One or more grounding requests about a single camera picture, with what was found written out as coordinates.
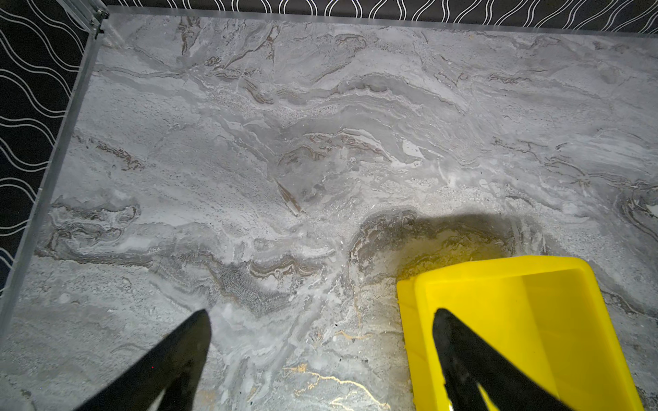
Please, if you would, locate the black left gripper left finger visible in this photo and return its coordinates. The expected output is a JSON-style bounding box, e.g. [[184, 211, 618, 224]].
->
[[78, 309, 212, 410]]

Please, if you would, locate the yellow plastic bin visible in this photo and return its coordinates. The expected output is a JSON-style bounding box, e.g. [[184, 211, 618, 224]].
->
[[397, 256, 642, 410]]

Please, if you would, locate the aluminium left table edge rail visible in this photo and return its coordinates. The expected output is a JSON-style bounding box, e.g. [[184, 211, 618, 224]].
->
[[1, 27, 104, 342]]

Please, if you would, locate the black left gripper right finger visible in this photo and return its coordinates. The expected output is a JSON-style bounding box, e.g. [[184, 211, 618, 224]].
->
[[432, 308, 570, 410]]

